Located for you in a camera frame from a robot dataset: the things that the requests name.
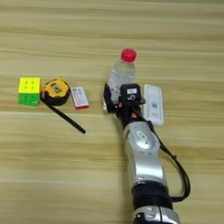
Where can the white rectangular device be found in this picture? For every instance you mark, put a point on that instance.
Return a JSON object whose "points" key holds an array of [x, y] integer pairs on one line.
{"points": [[153, 104]]}

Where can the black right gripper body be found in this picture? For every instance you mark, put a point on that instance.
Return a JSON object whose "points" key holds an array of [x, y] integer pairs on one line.
{"points": [[130, 113]]}

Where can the yellow green puzzle cube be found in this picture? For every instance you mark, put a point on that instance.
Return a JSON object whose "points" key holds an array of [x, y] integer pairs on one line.
{"points": [[29, 91]]}

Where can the red white eraser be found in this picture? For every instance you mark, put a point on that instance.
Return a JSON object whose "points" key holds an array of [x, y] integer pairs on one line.
{"points": [[80, 98]]}

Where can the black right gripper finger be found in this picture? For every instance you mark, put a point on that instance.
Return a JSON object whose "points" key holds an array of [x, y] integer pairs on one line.
{"points": [[142, 101], [108, 100]]}

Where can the clear water bottle red cap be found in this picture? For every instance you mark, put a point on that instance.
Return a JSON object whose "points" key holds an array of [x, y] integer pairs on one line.
{"points": [[122, 73]]}

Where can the yellow black tape measure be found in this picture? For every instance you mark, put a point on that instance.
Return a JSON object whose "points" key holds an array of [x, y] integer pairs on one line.
{"points": [[56, 91]]}

